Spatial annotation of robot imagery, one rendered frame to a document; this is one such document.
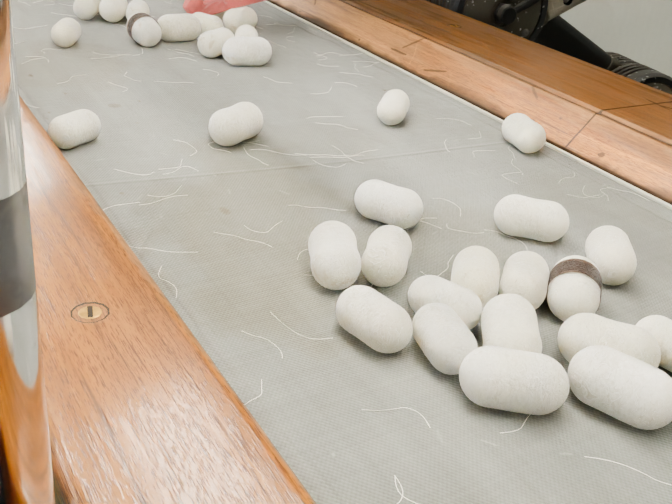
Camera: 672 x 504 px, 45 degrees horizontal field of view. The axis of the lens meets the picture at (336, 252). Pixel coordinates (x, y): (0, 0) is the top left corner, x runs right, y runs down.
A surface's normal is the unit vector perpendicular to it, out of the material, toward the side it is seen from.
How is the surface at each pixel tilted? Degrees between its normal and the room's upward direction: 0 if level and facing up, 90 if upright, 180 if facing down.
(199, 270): 0
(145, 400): 0
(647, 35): 91
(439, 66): 45
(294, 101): 0
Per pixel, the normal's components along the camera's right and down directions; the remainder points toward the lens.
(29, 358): 0.97, 0.20
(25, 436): 0.85, 0.33
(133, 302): 0.10, -0.87
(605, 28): -0.86, 0.18
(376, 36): -0.53, -0.50
